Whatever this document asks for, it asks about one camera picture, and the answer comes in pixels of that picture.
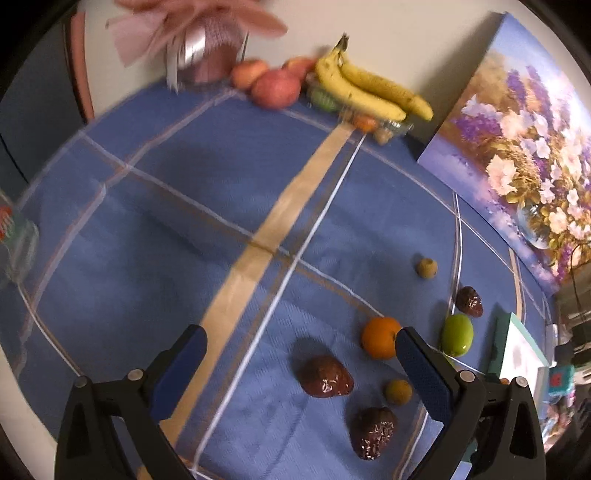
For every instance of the white tray with green rim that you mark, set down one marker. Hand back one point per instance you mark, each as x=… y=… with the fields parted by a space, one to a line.
x=519 y=355

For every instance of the black charger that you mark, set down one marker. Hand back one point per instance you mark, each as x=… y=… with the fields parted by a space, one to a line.
x=564 y=350

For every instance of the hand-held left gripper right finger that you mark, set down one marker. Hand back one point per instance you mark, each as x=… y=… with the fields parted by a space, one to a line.
x=422 y=369

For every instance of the clear plastic fruit container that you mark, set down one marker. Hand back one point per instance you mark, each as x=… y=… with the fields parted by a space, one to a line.
x=397 y=127

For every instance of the small brown longan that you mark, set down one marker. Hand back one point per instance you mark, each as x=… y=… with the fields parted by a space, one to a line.
x=382 y=135

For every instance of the clear plastic bottle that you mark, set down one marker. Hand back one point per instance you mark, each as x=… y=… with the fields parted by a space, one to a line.
x=18 y=244

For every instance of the small orange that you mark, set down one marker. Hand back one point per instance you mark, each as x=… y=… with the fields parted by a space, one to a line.
x=364 y=122

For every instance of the pink curved panel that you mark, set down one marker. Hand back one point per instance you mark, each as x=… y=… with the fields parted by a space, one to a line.
x=81 y=69

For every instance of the red apple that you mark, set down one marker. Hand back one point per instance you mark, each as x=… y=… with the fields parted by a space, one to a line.
x=249 y=73
x=276 y=88
x=300 y=67

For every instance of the blue checked tablecloth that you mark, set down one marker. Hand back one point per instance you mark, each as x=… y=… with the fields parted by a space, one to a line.
x=184 y=184

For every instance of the white power strip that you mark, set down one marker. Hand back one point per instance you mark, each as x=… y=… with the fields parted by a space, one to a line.
x=551 y=332

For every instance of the dark red date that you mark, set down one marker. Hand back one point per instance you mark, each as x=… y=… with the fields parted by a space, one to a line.
x=373 y=432
x=325 y=376
x=469 y=301

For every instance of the flower painting canvas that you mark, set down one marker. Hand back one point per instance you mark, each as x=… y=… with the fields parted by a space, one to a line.
x=521 y=138

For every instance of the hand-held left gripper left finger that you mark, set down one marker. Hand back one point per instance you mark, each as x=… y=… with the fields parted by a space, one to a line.
x=182 y=364

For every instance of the teal toy box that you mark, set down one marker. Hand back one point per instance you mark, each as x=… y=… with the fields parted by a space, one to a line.
x=561 y=378

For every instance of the yellow banana bunch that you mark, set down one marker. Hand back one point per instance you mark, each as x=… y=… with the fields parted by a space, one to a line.
x=360 y=94

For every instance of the small green fruit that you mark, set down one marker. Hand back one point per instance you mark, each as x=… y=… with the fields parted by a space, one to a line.
x=323 y=99

